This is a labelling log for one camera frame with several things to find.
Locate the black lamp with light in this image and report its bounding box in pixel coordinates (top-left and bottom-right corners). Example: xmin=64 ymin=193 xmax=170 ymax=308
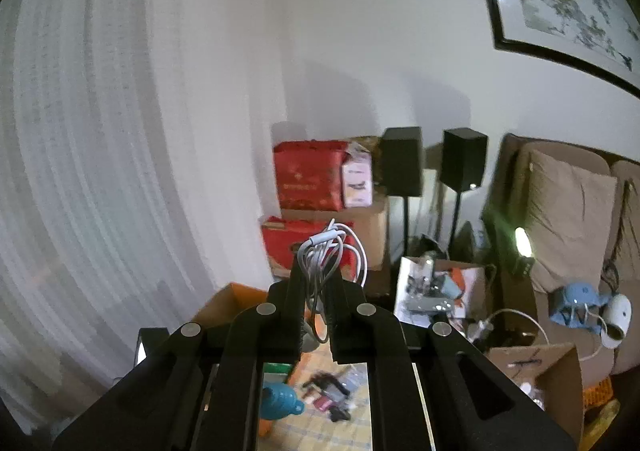
xmin=512 ymin=226 xmax=536 ymax=277

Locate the brown sofa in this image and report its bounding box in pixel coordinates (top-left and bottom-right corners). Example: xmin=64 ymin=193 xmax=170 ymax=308
xmin=482 ymin=133 xmax=640 ymax=377

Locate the white curtain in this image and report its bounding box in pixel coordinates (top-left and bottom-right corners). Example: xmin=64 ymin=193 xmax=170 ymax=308
xmin=0 ymin=0 xmax=281 ymax=437

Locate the red gift box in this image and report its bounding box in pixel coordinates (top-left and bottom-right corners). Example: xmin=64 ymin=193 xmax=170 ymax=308
xmin=260 ymin=216 xmax=356 ymax=279

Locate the yellow plaid tablecloth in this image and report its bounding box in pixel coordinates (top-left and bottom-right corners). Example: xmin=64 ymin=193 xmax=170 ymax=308
xmin=272 ymin=351 xmax=371 ymax=451

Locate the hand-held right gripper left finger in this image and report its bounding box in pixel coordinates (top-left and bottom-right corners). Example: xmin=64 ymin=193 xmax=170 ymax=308
xmin=50 ymin=261 xmax=311 ymax=451

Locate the white security camera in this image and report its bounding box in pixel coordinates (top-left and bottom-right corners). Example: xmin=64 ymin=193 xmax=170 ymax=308
xmin=600 ymin=293 xmax=633 ymax=349

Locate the black speaker stand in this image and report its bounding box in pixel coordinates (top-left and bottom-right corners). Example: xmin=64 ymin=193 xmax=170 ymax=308
xmin=447 ymin=191 xmax=463 ymax=257
xmin=400 ymin=196 xmax=413 ymax=257

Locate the orange cardboard box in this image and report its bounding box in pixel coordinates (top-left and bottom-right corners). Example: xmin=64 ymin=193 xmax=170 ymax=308
xmin=190 ymin=282 xmax=331 ymax=367

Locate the blue small fan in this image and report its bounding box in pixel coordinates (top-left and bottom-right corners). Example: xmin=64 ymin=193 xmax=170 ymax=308
xmin=550 ymin=283 xmax=608 ymax=334

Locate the yellow orange bag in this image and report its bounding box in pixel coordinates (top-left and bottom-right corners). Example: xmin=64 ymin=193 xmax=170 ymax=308
xmin=582 ymin=376 xmax=621 ymax=447

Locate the open brown cardboard box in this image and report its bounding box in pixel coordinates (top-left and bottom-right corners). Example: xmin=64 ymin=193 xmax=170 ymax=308
xmin=487 ymin=343 xmax=586 ymax=447

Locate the blue funnel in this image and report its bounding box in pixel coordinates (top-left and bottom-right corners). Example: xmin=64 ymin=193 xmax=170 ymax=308
xmin=261 ymin=383 xmax=305 ymax=422

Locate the red gift bag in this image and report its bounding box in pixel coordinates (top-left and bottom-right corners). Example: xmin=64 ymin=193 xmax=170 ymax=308
xmin=273 ymin=140 xmax=351 ymax=212

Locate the beige sofa cushion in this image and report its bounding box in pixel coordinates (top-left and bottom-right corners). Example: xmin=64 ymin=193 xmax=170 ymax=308
xmin=612 ymin=161 xmax=640 ymax=282
xmin=520 ymin=148 xmax=618 ymax=294

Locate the white charging cable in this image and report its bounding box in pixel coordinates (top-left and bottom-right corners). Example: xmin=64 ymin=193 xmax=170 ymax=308
xmin=470 ymin=308 xmax=551 ymax=347

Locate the pink box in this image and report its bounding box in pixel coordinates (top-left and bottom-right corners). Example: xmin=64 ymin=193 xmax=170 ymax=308
xmin=341 ymin=143 xmax=373 ymax=209

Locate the white box of clutter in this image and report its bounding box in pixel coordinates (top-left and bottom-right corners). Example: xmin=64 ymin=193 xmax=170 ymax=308
xmin=394 ymin=255 xmax=487 ymax=329

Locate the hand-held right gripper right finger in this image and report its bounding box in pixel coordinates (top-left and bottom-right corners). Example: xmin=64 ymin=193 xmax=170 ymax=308
xmin=325 ymin=271 xmax=578 ymax=451

